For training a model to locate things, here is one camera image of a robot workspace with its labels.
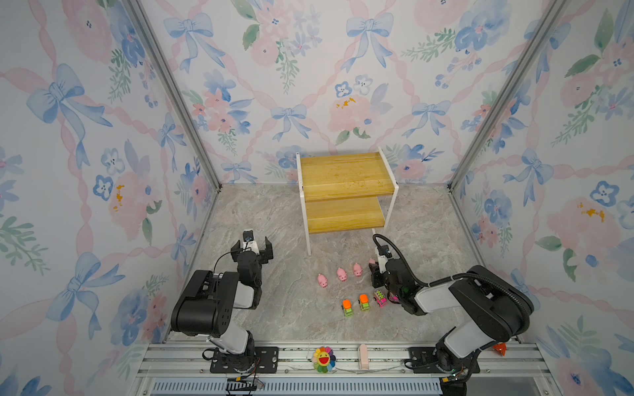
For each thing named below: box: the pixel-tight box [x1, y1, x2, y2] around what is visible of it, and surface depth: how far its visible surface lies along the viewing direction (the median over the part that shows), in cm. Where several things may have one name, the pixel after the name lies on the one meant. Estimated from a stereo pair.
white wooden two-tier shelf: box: [295, 146, 399, 257], surface depth 80 cm
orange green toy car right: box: [358, 293, 370, 312], surface depth 85 cm
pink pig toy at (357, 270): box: [353, 262, 364, 278], surface depth 94 cm
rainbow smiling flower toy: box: [312, 346, 336, 374], surface depth 75 cm
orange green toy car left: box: [340, 298, 355, 318], surface depth 84 cm
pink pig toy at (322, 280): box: [317, 273, 329, 288], surface depth 90 cm
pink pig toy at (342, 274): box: [336, 267, 348, 283], surface depth 92 cm
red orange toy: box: [492, 342, 508, 357], surface depth 77 cm
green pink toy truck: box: [373, 289, 388, 308], surface depth 85 cm
